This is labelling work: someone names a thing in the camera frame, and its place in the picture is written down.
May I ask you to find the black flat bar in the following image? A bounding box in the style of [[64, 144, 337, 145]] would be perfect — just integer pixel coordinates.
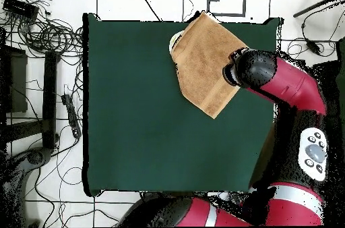
[[42, 51, 58, 150]]

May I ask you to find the black power strip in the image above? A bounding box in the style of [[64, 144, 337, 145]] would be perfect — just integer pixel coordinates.
[[61, 92, 82, 139]]

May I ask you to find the black rod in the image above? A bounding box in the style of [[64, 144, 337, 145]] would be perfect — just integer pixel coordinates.
[[292, 0, 345, 18]]

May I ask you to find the grey chair base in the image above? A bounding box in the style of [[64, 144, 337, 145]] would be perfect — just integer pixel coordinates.
[[0, 146, 53, 226]]

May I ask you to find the long black cable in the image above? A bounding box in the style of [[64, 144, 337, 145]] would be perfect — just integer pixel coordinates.
[[131, 0, 162, 22]]

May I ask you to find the black power adapter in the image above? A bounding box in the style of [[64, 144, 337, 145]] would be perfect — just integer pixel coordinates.
[[305, 39, 322, 55]]

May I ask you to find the tangle of black cables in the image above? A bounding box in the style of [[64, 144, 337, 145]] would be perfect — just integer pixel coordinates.
[[0, 0, 84, 59]]

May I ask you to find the orange terry towel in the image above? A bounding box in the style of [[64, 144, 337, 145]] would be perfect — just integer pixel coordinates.
[[168, 11, 249, 119]]

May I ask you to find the black panel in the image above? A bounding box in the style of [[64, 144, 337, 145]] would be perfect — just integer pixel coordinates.
[[312, 60, 340, 99], [0, 45, 28, 114]]

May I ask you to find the dark green table cloth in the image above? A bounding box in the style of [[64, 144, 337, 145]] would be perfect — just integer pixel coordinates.
[[82, 13, 284, 198]]

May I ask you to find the black rectangular box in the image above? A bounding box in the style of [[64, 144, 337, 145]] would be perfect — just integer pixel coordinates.
[[2, 0, 40, 20]]

